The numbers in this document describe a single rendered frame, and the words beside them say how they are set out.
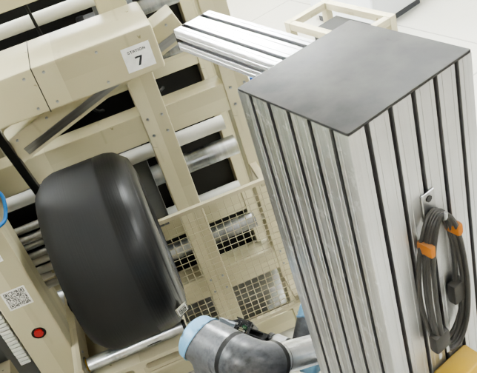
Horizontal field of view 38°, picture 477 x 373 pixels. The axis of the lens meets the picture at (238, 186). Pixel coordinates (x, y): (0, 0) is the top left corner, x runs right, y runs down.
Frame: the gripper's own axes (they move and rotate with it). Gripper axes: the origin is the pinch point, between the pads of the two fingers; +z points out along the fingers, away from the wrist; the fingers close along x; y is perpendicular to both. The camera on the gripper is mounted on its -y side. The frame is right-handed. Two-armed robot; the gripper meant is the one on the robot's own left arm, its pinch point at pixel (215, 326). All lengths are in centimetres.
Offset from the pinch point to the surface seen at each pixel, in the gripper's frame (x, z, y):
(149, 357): 14.7, 23.2, -13.1
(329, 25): -214, 75, -123
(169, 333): 5.5, 19.3, -11.3
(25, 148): -27, 76, 30
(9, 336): 28, 59, 11
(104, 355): 20.5, 35.0, -6.4
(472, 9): -349, 34, -252
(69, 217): -7, 36, 41
